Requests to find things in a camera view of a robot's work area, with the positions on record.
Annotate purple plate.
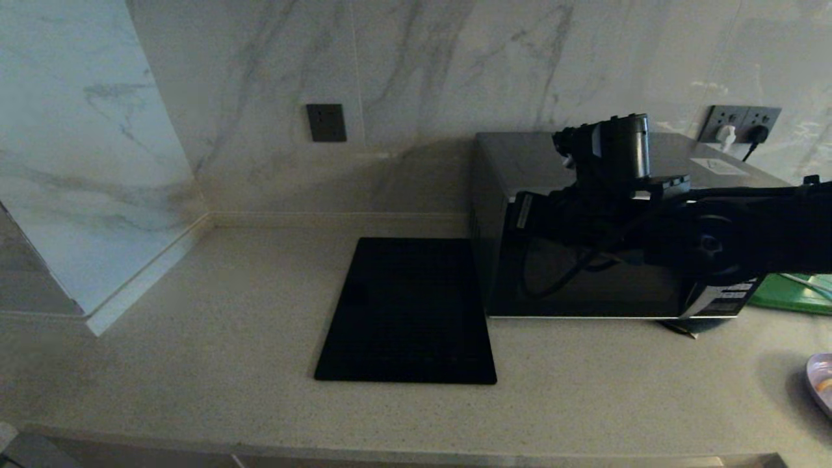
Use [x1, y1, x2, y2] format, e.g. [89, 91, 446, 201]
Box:
[806, 353, 832, 419]

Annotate silver black microwave oven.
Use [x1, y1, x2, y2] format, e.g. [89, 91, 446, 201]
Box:
[471, 132, 790, 320]

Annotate grey double wall socket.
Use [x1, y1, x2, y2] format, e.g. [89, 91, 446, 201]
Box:
[699, 105, 783, 145]

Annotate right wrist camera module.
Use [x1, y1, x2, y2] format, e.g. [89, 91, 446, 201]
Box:
[552, 114, 691, 196]

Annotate green cutting board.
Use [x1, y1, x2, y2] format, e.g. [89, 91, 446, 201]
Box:
[747, 273, 832, 317]

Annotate black glass induction cooktop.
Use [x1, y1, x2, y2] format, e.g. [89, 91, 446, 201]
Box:
[314, 237, 498, 385]

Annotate white cable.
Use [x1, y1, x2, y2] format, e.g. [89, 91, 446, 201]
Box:
[777, 273, 832, 303]

